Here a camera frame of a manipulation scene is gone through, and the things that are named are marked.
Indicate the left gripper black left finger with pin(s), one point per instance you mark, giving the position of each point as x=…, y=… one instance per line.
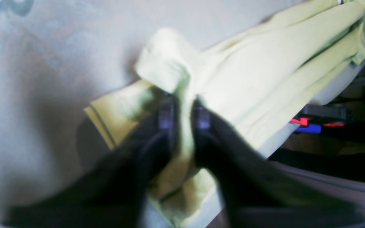
x=113, y=192

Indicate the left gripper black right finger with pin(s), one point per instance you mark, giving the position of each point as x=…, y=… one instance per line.
x=255, y=193

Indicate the light green T-shirt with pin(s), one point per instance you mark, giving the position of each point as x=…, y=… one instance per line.
x=257, y=81

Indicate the black orange bar clamp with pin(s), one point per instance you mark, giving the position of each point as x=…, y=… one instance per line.
x=312, y=118

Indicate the grey-green table cloth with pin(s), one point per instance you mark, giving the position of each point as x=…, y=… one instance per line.
x=56, y=56

